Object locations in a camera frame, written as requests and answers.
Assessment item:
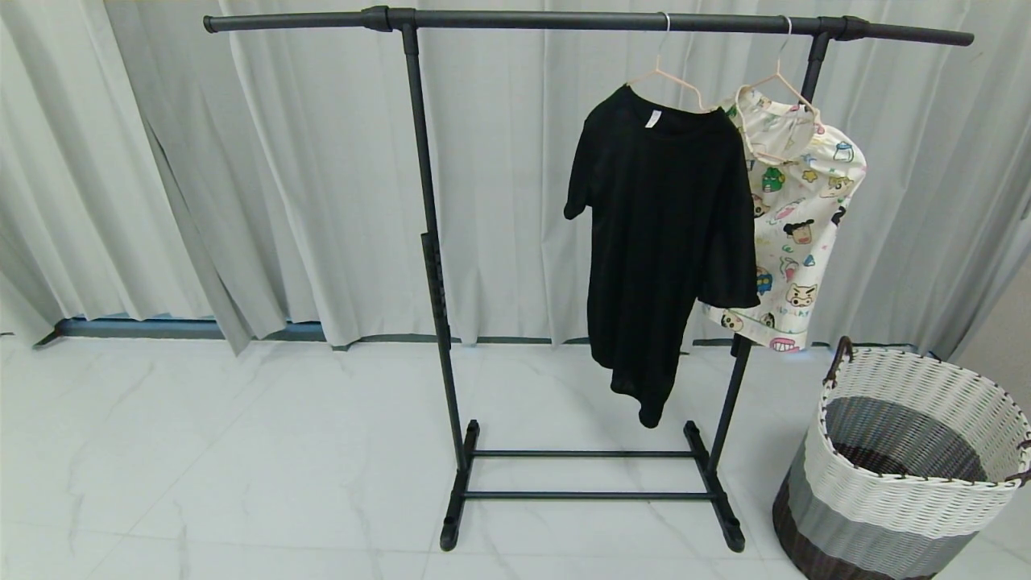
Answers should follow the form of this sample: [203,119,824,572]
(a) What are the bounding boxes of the black garment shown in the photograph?
[564,85,760,429]

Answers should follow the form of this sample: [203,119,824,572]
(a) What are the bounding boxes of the pink clothes hanger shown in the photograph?
[627,12,714,114]
[737,16,824,134]

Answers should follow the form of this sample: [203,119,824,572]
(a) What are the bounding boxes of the cream printed shorts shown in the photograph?
[699,85,867,354]

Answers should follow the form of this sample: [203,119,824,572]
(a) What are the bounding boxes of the black clothes rack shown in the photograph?
[203,6,975,553]

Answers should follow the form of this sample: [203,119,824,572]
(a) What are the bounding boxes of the white laundry basket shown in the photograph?
[772,336,1031,580]

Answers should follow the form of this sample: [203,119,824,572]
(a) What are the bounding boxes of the white curtain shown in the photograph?
[0,0,1031,359]

